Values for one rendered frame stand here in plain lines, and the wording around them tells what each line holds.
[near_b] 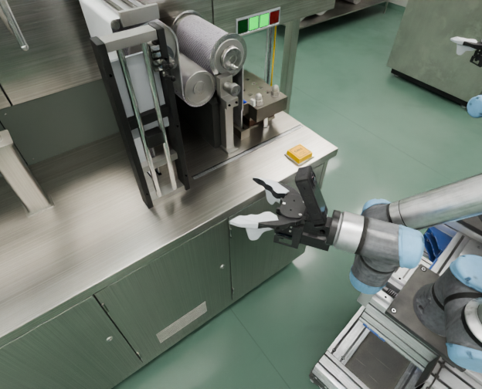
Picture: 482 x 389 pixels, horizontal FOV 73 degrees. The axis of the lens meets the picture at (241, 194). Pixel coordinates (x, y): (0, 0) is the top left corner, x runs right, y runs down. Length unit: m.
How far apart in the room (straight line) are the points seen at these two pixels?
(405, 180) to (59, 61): 2.31
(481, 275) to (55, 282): 1.09
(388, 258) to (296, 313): 1.28
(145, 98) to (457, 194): 0.76
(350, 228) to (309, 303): 1.33
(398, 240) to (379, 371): 1.09
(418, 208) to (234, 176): 0.66
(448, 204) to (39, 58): 1.21
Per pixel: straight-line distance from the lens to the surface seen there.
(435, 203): 0.76
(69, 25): 1.30
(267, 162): 1.26
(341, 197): 2.46
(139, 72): 0.92
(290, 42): 2.10
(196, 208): 1.11
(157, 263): 1.14
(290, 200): 0.67
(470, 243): 1.49
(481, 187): 0.74
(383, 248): 0.65
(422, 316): 1.09
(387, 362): 1.71
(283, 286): 1.97
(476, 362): 0.91
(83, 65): 1.34
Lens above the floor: 1.74
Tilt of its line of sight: 47 degrees down
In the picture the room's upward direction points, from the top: straight up
